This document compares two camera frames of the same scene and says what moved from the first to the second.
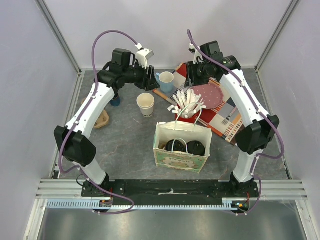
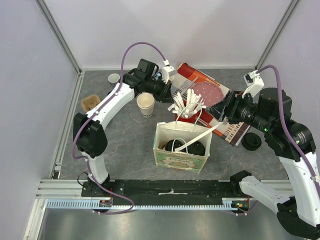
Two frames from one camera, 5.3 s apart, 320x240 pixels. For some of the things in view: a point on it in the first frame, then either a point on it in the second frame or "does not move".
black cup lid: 179,146 does not move
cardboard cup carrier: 162,145 does not move
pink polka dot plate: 211,94 does not move
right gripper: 191,78 -> 231,109
